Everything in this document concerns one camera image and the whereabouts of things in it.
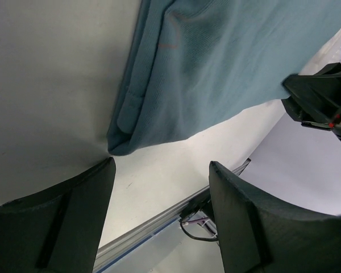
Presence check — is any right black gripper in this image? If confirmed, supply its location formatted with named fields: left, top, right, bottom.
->
left=282, top=62, right=341, bottom=141

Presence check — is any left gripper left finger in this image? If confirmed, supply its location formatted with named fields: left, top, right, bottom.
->
left=0, top=158, right=115, bottom=272

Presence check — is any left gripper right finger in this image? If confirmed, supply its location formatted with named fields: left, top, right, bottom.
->
left=209, top=162, right=341, bottom=272

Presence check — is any teal blue t shirt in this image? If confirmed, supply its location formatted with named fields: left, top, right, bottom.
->
left=107, top=1, right=341, bottom=156

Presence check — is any aluminium rail frame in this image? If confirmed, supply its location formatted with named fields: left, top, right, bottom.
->
left=93, top=158, right=252, bottom=273

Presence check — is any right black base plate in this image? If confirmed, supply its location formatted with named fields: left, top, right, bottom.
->
left=180, top=189, right=215, bottom=222

